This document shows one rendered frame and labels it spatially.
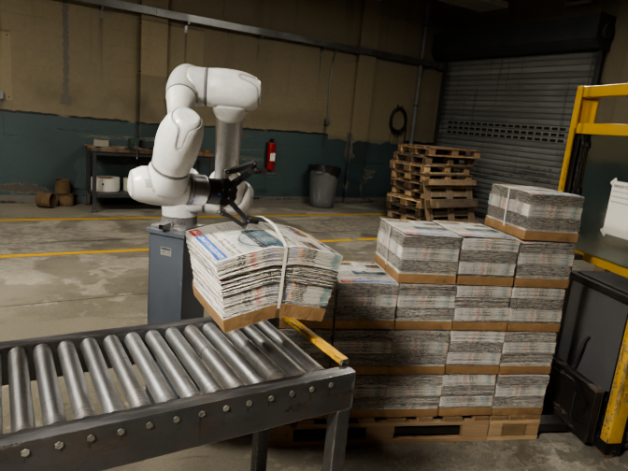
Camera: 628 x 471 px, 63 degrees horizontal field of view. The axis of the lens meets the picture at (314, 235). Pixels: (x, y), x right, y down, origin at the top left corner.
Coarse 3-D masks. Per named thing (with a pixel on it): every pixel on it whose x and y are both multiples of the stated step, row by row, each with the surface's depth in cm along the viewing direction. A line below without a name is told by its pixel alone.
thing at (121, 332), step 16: (192, 320) 182; (208, 320) 183; (272, 320) 195; (48, 336) 159; (64, 336) 160; (80, 336) 161; (96, 336) 162; (144, 336) 170; (0, 352) 149; (32, 352) 154; (80, 352) 161; (128, 352) 169; (32, 368) 155
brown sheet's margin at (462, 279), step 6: (456, 276) 243; (462, 276) 242; (468, 276) 242; (456, 282) 243; (462, 282) 243; (468, 282) 243; (474, 282) 244; (480, 282) 244; (486, 282) 245; (492, 282) 245; (498, 282) 246; (504, 282) 246; (510, 282) 247
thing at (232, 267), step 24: (192, 240) 155; (216, 240) 151; (240, 240) 151; (192, 264) 165; (216, 264) 138; (240, 264) 142; (264, 264) 146; (216, 288) 145; (240, 288) 144; (264, 288) 148; (240, 312) 146
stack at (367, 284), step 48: (336, 288) 237; (384, 288) 236; (432, 288) 241; (480, 288) 246; (288, 336) 233; (336, 336) 237; (384, 336) 242; (432, 336) 246; (480, 336) 251; (384, 384) 248; (432, 384) 252; (480, 384) 257; (288, 432) 244; (384, 432) 254; (480, 432) 264
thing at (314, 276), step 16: (304, 240) 162; (304, 256) 151; (320, 256) 155; (336, 256) 157; (304, 272) 153; (320, 272) 156; (336, 272) 159; (304, 288) 156; (320, 288) 158; (304, 304) 157; (320, 304) 160
